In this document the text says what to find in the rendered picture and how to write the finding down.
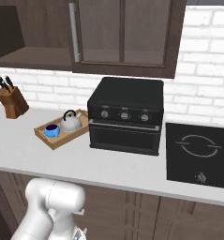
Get wooden tray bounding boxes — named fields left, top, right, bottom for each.
left=34, top=108, right=90, bottom=151

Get blue mug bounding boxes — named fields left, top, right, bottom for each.
left=43, top=123, right=61, bottom=139

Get dark wood cabinet door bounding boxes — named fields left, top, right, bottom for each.
left=64, top=0, right=188, bottom=80

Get dark wood open cabinet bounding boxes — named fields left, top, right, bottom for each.
left=0, top=0, right=73, bottom=72

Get black toaster oven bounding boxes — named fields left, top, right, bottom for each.
left=86, top=76, right=165, bottom=157

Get black hob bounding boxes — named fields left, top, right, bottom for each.
left=165, top=122, right=224, bottom=190

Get dark wood base cupboards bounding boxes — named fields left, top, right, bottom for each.
left=0, top=169, right=224, bottom=240

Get wooden knife block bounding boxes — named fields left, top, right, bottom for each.
left=0, top=74, right=30, bottom=120

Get black hob knob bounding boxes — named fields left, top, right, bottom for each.
left=196, top=172, right=207, bottom=184

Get silver kettle with black handle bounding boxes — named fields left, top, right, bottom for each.
left=59, top=109, right=83, bottom=133

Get silver cabinet door handle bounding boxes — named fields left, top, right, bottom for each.
left=68, top=2, right=82, bottom=63

